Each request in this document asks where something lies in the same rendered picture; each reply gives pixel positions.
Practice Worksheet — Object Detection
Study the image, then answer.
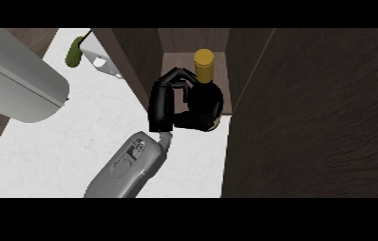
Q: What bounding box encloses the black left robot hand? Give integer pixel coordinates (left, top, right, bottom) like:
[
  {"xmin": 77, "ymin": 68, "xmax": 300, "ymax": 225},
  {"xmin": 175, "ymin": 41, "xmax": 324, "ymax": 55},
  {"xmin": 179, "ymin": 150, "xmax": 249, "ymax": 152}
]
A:
[{"xmin": 148, "ymin": 66, "xmax": 221, "ymax": 133}]

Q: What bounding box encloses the black wine bottle gold cap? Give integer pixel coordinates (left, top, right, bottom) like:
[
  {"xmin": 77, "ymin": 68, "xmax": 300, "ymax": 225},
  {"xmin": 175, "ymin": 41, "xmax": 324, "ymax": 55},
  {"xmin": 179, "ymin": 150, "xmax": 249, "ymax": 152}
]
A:
[{"xmin": 182, "ymin": 48, "xmax": 227, "ymax": 133}]

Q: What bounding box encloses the brown wooden cabinet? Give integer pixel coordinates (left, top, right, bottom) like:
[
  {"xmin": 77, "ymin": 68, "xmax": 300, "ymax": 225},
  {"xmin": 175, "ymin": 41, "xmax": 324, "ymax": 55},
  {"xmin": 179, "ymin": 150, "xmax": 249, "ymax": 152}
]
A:
[{"xmin": 91, "ymin": 27, "xmax": 275, "ymax": 117}]

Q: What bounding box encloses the brown wooden cabinet door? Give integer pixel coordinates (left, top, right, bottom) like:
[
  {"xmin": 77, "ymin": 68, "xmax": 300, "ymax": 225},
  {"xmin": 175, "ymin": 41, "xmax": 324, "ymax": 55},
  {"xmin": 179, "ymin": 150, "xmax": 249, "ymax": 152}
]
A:
[{"xmin": 221, "ymin": 27, "xmax": 378, "ymax": 199}]

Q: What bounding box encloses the white angular object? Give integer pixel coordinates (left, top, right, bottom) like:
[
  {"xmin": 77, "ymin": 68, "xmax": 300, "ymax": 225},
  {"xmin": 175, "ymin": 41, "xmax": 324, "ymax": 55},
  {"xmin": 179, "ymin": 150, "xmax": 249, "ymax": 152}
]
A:
[{"xmin": 80, "ymin": 29, "xmax": 126, "ymax": 80}]

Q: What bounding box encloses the green cucumber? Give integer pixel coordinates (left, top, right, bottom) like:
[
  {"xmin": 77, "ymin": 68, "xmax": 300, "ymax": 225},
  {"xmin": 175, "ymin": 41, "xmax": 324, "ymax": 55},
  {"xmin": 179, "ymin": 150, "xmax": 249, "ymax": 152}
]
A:
[{"xmin": 66, "ymin": 35, "xmax": 88, "ymax": 69}]

